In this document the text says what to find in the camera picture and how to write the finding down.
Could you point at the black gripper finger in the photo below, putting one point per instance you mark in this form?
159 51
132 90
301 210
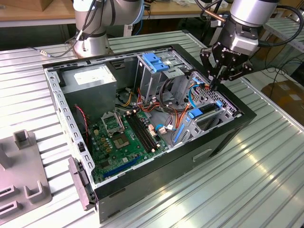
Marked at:
206 59
240 72

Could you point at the hard disk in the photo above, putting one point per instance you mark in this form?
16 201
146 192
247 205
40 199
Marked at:
194 113

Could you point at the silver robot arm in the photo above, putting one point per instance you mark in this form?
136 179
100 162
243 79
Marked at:
251 9

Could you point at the metal disk bay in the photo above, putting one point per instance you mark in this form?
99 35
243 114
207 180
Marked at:
213 121

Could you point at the blue plastic bay latch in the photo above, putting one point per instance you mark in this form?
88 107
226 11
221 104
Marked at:
154 63

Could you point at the large brown cardboard box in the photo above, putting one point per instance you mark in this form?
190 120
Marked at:
287 99

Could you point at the grey metal drive cage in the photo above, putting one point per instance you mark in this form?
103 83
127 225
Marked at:
152 83

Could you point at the metal slat side table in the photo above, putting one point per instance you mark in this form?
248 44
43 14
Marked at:
285 26

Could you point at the black RAM slot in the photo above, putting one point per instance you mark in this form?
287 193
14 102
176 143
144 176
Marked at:
145 131
137 134
142 132

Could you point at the green motherboard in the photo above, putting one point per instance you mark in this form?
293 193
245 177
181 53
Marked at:
133 152

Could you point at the black PC case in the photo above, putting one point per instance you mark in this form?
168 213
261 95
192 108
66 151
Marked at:
166 171

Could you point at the grey power supply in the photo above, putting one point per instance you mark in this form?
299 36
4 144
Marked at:
90 102

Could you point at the blue expansion slot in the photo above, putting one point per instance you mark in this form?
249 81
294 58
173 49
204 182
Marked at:
121 167

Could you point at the black case fan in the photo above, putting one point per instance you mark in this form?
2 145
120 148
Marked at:
82 128

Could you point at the wooden desk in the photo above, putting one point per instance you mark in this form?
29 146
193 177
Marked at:
35 14

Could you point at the grey case bezel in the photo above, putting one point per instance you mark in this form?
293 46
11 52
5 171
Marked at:
79 185

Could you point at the grey parts rack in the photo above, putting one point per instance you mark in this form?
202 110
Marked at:
21 166

